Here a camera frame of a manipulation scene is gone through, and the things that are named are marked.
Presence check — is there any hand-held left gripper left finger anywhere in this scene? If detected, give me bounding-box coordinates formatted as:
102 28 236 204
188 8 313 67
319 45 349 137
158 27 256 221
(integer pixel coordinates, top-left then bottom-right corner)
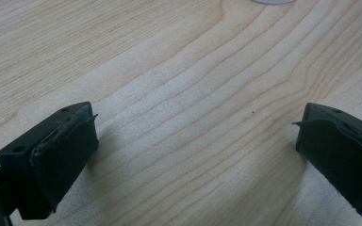
0 101 100 220

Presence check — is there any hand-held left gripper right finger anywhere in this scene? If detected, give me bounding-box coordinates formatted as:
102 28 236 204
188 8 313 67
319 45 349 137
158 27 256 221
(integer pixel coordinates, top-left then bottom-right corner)
291 102 362 221

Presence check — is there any clear plastic storage box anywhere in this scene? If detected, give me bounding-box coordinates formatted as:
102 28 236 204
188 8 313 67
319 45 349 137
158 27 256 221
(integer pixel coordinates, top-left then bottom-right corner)
254 0 296 5

